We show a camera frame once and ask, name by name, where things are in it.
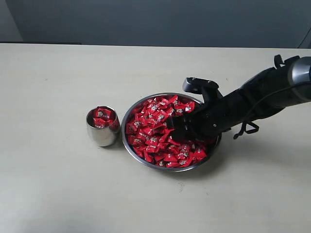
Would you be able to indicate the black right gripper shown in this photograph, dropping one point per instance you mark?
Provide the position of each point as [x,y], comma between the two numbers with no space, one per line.
[261,97]

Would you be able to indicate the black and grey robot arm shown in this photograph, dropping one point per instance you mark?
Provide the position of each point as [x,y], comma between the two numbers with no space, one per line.
[299,91]

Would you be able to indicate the pile of red wrapped candies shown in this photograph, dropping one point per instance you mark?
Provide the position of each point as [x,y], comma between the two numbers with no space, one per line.
[155,136]

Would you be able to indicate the round metal bowl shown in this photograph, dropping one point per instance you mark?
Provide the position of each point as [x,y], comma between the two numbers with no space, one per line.
[136,155]

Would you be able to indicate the stainless steel cup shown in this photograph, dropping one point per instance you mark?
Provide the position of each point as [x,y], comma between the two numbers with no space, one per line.
[106,136]

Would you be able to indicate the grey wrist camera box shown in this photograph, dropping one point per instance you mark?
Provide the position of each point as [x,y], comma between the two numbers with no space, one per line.
[196,85]

